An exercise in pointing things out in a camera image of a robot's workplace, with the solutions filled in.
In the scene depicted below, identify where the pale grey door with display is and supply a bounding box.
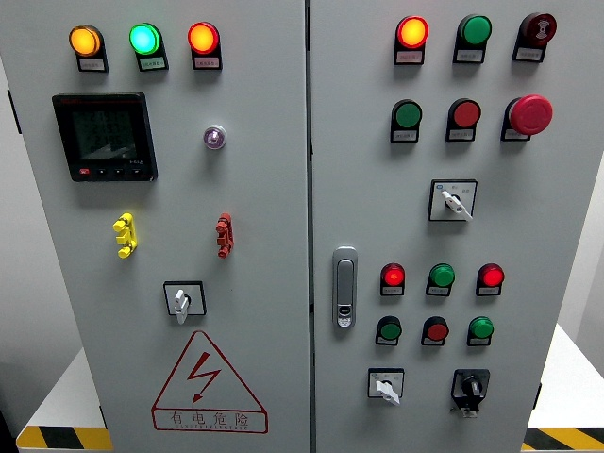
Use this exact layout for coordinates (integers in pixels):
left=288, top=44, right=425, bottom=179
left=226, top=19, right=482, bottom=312
left=0, top=0, right=313, bottom=453

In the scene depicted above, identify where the silver door lock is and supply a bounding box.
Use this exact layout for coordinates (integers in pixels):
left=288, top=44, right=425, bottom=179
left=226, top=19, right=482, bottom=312
left=331, top=245, right=359, bottom=330

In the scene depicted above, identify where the small red round lamp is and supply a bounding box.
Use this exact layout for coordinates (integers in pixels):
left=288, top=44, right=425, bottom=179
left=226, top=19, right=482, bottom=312
left=380, top=262, right=407, bottom=288
left=477, top=262, right=506, bottom=288

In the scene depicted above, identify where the white round lamp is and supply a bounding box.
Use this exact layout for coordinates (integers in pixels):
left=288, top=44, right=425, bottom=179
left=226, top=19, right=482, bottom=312
left=202, top=124, right=228, bottom=151

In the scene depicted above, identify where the small green push button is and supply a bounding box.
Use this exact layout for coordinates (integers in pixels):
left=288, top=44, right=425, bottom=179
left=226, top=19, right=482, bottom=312
left=376, top=315, right=403, bottom=342

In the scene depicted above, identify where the small green round lamp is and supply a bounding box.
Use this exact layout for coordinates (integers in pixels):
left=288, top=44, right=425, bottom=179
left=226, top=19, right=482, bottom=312
left=428, top=262, right=457, bottom=288
left=467, top=315, right=495, bottom=340

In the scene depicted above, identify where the small red push button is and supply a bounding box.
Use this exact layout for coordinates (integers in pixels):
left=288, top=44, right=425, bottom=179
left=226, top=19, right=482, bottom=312
left=422, top=315, right=450, bottom=342

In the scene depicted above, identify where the red warning triangle sticker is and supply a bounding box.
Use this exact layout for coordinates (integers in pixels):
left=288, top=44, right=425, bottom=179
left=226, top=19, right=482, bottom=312
left=150, top=329, right=270, bottom=435

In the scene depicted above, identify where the black display meter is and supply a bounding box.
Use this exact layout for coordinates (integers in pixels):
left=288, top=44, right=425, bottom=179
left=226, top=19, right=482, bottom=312
left=51, top=92, right=159, bottom=183

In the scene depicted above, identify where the pale grey door with lock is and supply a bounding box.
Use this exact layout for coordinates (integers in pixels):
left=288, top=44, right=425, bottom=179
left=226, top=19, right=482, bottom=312
left=308, top=0, right=604, bottom=453

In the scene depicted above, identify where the bright green round lamp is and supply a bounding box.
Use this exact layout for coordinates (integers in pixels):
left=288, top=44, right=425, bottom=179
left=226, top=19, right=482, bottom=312
left=128, top=22, right=164, bottom=57

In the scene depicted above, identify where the large red stop button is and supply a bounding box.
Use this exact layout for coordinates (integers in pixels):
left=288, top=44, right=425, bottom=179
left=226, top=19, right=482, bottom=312
left=504, top=93, right=554, bottom=137

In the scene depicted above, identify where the dark green round lamp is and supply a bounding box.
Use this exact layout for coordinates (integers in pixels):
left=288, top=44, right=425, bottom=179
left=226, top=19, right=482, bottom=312
left=456, top=13, right=494, bottom=48

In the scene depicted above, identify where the yellow round lamp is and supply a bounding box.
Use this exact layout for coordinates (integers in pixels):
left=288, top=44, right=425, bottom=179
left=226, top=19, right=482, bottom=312
left=68, top=24, right=106, bottom=59

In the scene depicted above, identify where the dark red buzzer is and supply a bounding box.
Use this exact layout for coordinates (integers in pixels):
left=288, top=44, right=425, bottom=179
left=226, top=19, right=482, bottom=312
left=518, top=11, right=558, bottom=47

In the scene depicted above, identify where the black yellow striped tape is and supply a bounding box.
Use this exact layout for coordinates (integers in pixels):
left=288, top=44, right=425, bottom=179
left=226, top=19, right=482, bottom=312
left=521, top=427, right=604, bottom=452
left=16, top=426, right=114, bottom=452

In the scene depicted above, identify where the small red handle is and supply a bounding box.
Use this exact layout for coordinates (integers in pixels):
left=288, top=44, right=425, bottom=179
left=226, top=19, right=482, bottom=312
left=215, top=212, right=235, bottom=260

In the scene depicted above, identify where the large white-handle turn switch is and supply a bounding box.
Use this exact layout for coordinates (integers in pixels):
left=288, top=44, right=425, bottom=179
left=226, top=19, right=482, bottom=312
left=427, top=178, right=478, bottom=223

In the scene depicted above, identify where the small yellow handle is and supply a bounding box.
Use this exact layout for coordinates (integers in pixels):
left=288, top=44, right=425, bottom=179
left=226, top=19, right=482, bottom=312
left=111, top=212, right=139, bottom=260

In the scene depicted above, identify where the small white-handle turn switch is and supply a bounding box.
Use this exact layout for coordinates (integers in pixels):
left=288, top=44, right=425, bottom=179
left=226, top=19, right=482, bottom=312
left=367, top=367, right=406, bottom=406

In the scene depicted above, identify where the black-handle turn switch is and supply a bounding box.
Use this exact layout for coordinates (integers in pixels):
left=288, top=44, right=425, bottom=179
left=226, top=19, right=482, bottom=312
left=450, top=368, right=491, bottom=419

